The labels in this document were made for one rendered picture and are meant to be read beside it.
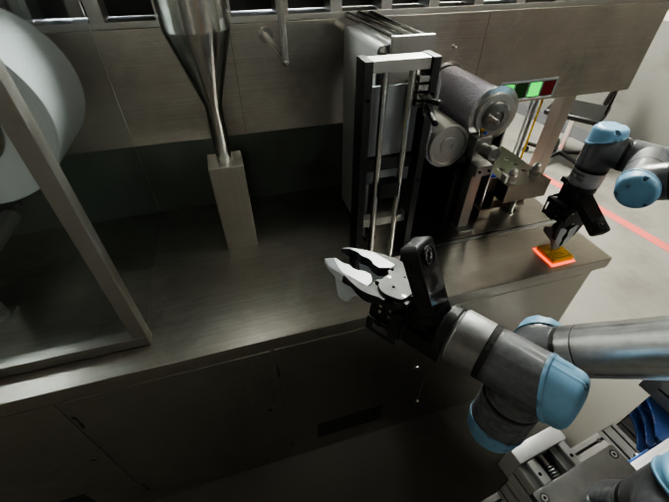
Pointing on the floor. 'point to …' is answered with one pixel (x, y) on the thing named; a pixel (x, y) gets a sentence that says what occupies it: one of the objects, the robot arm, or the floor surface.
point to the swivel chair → (582, 112)
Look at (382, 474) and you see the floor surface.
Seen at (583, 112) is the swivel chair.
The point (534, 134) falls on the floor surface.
